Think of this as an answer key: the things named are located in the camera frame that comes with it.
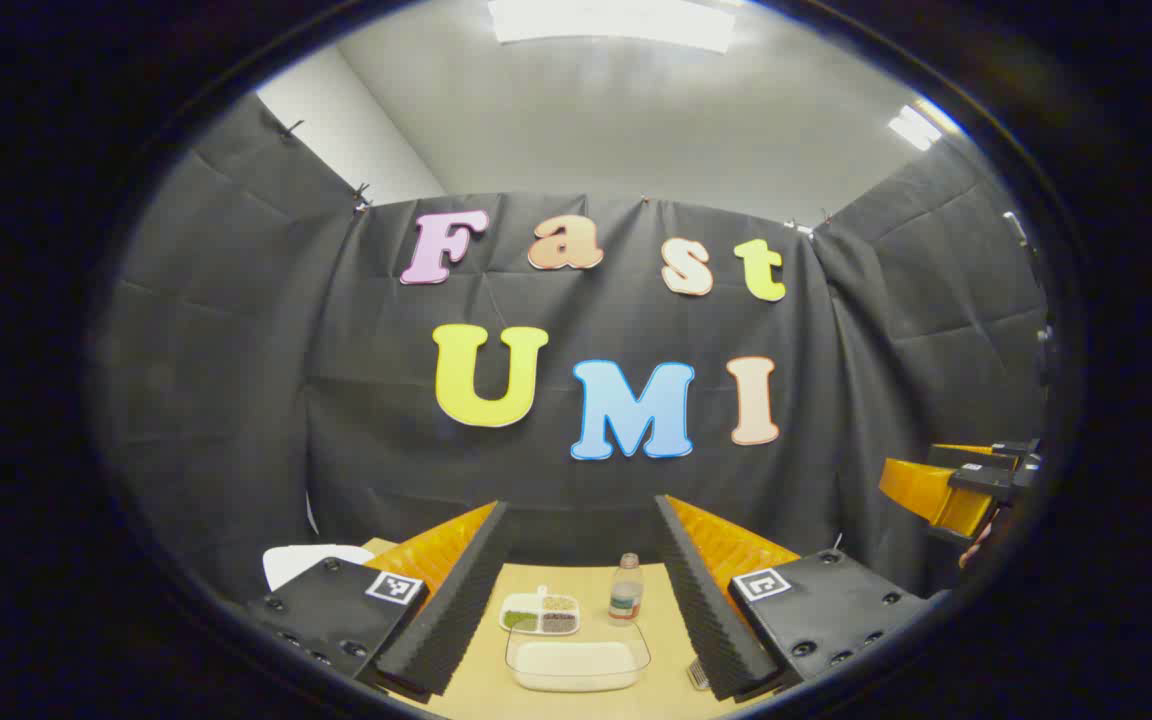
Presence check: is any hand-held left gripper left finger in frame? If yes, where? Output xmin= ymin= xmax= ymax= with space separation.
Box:
xmin=246 ymin=500 xmax=512 ymax=701

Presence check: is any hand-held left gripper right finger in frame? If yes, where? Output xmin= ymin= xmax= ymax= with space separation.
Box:
xmin=653 ymin=493 xmax=937 ymax=701

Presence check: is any clear plastic rice container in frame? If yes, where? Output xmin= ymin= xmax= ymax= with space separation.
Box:
xmin=505 ymin=618 xmax=652 ymax=693

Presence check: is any white rice cooker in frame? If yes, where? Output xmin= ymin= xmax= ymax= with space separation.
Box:
xmin=263 ymin=543 xmax=375 ymax=591

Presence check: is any clear plastic bottle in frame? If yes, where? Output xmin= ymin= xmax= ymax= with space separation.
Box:
xmin=608 ymin=553 xmax=645 ymax=623

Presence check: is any white divided bean dish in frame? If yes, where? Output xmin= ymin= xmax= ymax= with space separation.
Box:
xmin=499 ymin=587 xmax=581 ymax=636

